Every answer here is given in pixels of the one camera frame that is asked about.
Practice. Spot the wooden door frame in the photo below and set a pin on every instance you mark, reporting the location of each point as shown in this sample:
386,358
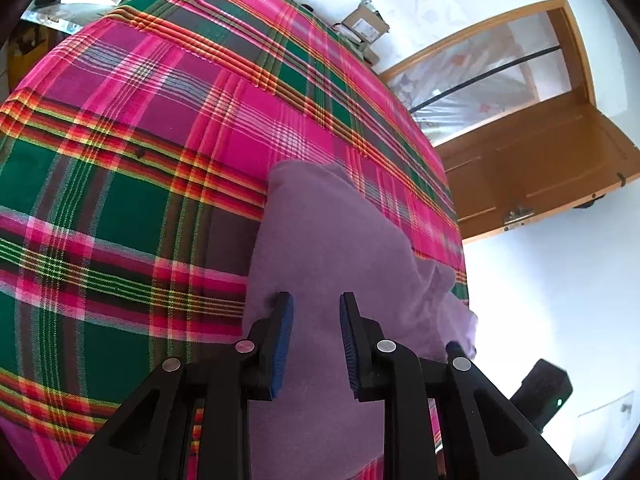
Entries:
580,50

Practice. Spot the white flat object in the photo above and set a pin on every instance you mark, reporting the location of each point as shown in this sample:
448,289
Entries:
605,435

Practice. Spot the purple knit sweater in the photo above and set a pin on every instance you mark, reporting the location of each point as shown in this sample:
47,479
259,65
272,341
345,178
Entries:
330,240

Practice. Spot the open cardboard box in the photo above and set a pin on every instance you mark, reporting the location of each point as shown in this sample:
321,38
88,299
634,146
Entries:
367,20

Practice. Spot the wooden door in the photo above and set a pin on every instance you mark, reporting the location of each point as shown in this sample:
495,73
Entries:
540,170

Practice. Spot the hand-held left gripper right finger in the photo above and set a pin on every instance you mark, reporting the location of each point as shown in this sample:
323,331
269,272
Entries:
349,345

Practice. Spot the pink plaid blanket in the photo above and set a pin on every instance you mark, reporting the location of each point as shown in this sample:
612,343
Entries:
125,185

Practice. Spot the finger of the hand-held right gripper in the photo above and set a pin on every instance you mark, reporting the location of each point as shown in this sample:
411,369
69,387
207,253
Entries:
454,349

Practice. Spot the black rod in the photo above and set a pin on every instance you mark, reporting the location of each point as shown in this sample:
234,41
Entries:
480,77

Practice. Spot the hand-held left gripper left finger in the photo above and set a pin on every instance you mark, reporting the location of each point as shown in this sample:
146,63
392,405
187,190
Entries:
282,345

